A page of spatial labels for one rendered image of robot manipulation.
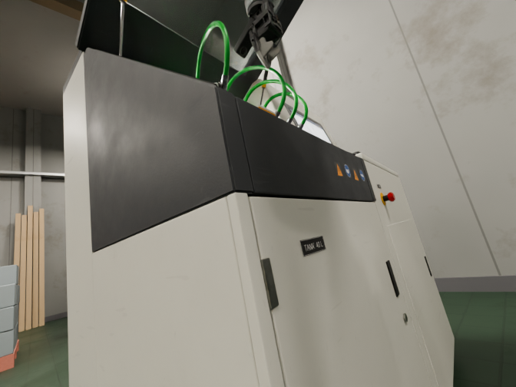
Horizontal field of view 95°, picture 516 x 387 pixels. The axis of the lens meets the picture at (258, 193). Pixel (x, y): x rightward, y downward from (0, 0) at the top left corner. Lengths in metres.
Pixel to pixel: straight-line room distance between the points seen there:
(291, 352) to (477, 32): 2.95
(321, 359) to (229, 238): 0.22
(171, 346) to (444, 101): 2.79
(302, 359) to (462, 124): 2.62
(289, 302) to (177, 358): 0.21
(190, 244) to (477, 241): 2.58
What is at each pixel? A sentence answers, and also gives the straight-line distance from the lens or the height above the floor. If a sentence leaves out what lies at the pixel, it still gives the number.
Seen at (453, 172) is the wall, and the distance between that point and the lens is 2.76.
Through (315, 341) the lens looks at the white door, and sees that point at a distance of 0.41.
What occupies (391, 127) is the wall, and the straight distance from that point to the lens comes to 2.95.
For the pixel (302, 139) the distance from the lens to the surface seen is 0.54.
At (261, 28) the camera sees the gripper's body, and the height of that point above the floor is 1.37.
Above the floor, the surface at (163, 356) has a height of 0.57.
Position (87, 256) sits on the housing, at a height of 0.79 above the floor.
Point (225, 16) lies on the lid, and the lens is 1.22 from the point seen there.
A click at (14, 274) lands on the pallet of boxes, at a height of 0.99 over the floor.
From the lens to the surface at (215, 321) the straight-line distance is 0.37.
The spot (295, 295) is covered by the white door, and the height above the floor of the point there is 0.64.
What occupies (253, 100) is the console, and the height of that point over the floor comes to 1.46.
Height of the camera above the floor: 0.72
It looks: 12 degrees up
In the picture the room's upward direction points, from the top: 12 degrees counter-clockwise
